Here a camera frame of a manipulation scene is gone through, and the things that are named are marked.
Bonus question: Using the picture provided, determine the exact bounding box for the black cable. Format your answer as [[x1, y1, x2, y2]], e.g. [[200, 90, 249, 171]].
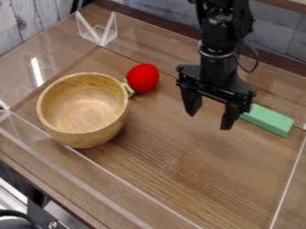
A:
[[236, 39, 261, 74]]

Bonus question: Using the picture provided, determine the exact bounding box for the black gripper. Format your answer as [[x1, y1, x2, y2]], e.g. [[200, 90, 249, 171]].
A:
[[177, 55, 256, 130]]

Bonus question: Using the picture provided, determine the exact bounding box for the green rectangular block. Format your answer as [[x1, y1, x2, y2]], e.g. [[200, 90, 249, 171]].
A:
[[240, 104, 295, 138]]

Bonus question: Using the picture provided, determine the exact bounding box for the clear acrylic corner bracket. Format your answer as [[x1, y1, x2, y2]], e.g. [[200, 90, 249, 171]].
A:
[[75, 11, 118, 47]]

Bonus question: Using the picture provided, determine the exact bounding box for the clear acrylic tray wall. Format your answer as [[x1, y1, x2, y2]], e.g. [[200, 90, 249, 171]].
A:
[[0, 101, 201, 229]]

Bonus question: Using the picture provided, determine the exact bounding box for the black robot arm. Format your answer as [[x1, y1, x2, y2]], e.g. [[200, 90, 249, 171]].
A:
[[176, 0, 257, 130]]

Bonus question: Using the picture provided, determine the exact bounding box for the black metal table bracket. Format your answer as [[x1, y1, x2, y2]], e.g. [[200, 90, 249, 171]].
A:
[[27, 198, 73, 229]]

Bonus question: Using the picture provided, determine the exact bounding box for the red toy fruit green stem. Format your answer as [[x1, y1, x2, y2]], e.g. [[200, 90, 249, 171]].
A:
[[122, 64, 161, 97]]

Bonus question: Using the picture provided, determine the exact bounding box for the wooden bowl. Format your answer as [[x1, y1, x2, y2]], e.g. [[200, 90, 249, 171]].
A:
[[37, 72, 129, 148]]

